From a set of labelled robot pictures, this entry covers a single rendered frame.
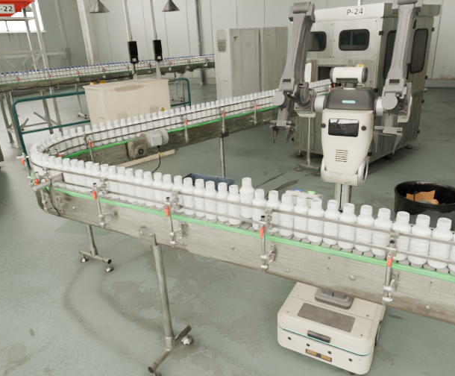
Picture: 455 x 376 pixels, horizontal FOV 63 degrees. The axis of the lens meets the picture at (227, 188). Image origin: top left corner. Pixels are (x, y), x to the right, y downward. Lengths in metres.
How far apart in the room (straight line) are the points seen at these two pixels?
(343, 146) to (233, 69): 5.79
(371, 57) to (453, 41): 8.42
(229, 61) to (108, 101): 2.83
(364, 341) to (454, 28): 11.72
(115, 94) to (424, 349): 4.68
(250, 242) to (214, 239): 0.18
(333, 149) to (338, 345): 1.03
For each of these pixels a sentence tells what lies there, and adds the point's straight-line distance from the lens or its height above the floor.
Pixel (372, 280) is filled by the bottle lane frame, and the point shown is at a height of 0.91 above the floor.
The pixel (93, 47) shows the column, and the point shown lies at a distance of 12.31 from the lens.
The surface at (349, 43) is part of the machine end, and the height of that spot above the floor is 1.59.
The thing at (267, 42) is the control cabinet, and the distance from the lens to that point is 8.24.
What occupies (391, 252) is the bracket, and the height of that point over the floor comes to 1.08.
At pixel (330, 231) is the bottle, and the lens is 1.43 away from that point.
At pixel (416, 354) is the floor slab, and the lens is 2.58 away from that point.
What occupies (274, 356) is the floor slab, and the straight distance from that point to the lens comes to 2.41.
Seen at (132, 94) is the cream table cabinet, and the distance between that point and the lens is 5.76.
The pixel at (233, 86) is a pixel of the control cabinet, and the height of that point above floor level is 0.85.
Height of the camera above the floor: 1.74
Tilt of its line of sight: 22 degrees down
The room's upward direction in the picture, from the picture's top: 3 degrees counter-clockwise
